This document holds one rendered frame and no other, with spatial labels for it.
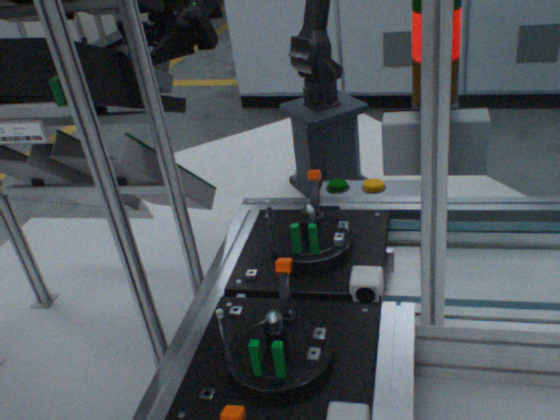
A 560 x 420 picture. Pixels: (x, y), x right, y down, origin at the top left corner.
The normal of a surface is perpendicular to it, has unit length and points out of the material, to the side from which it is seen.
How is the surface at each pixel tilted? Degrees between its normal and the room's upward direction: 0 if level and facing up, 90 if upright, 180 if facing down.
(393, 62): 90
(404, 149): 90
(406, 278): 0
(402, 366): 0
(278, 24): 90
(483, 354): 90
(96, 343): 0
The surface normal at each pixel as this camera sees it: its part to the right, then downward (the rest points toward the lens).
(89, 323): -0.13, -0.85
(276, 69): -0.33, 0.52
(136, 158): 0.92, 0.10
